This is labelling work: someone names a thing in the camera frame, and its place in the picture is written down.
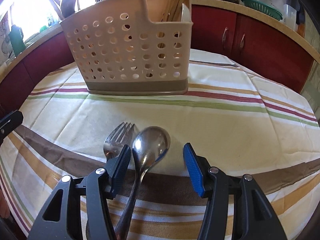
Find beige plastic utensil caddy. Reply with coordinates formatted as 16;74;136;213
59;0;193;96

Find red kitchen counter cabinet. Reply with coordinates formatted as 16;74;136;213
0;0;320;120

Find green plastic colander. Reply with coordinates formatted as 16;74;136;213
240;0;283;22

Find kitchen window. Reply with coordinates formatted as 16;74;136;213
10;0;105;38

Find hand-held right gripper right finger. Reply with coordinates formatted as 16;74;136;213
183;142;288;240

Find white ceramic spoon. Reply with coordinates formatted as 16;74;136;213
180;3;192;22

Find steel spoon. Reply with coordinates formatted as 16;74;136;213
114;126;171;234

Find black ladle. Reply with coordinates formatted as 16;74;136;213
60;0;76;18

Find wooden frame glass door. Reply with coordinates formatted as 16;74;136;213
299;12;320;60

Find translucent plastic cup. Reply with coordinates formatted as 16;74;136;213
282;4;300;30

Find striped tablecloth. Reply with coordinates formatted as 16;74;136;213
0;49;320;240

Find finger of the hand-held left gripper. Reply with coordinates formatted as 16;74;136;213
0;110;24;143

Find steel fork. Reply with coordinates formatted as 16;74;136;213
103;122;140;160

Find dark wooden spatula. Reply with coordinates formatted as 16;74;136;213
44;0;64;20

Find green bottle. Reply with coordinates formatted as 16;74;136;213
10;25;25;55

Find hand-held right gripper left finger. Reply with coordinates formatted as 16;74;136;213
27;144;132;240

